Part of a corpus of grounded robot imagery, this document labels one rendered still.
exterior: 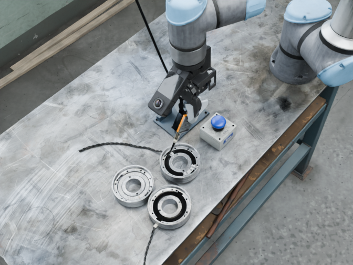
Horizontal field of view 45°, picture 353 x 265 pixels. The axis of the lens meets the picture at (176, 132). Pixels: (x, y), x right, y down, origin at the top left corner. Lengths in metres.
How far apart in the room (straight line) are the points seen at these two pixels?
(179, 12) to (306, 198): 1.39
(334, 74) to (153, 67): 0.55
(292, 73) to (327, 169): 0.91
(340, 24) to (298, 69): 0.25
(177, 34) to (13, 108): 1.75
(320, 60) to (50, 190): 0.76
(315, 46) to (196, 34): 0.41
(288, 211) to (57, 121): 1.13
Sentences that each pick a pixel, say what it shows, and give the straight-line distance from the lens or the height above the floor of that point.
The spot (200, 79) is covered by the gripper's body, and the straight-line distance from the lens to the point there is 0.94.
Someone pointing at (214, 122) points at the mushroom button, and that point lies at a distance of 1.11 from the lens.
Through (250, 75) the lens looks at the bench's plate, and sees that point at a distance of 1.32.
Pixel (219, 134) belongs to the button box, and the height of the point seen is 0.84.
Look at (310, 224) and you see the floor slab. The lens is 1.97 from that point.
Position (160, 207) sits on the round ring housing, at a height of 0.83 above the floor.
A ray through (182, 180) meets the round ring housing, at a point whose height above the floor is 0.83.
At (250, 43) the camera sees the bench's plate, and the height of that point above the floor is 0.80.
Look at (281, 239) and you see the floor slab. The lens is 1.92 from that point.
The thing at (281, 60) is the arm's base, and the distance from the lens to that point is 1.29.
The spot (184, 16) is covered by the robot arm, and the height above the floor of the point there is 1.26.
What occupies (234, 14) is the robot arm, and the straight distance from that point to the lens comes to 0.84.
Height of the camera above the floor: 1.77
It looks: 55 degrees down
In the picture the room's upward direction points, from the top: 5 degrees counter-clockwise
